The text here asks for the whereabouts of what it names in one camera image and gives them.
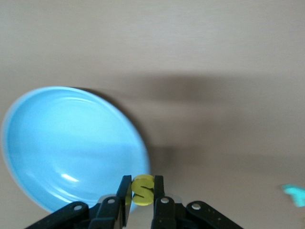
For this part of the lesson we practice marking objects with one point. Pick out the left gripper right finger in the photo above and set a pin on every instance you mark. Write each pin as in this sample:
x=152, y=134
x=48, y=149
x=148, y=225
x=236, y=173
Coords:
x=166, y=214

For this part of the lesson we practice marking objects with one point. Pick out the blue plate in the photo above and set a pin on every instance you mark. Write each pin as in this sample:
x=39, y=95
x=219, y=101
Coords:
x=66, y=143

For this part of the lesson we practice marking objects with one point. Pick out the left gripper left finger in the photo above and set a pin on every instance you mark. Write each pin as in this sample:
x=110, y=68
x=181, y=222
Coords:
x=107, y=214

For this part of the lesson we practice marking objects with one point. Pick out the yellow letter s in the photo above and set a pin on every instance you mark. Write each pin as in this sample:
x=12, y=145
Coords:
x=143, y=190

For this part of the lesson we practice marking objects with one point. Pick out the teal letter y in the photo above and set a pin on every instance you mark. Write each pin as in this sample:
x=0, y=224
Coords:
x=295, y=193

